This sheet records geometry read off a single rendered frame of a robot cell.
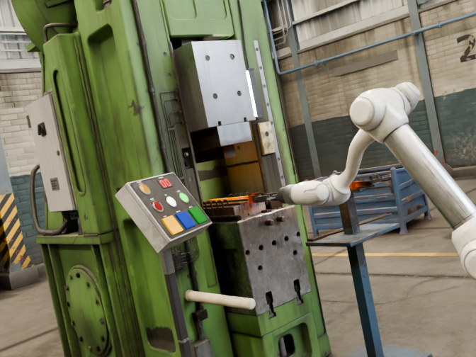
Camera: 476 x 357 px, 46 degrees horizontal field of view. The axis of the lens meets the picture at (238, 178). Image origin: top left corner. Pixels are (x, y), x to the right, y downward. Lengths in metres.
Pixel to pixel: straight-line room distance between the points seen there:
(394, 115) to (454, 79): 8.37
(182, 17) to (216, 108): 0.50
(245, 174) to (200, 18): 0.85
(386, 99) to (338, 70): 9.45
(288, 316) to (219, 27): 1.49
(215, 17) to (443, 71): 7.73
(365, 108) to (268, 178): 1.17
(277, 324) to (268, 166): 0.82
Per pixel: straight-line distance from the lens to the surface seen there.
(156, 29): 2.73
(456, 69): 10.29
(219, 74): 2.69
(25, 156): 8.60
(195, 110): 2.65
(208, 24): 2.92
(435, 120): 10.46
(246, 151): 3.03
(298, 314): 2.86
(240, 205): 2.66
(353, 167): 2.37
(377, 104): 1.93
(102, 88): 2.94
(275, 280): 2.73
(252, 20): 3.12
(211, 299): 2.49
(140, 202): 2.12
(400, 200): 6.25
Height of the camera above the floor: 1.24
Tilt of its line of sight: 3 degrees down
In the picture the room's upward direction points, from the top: 11 degrees counter-clockwise
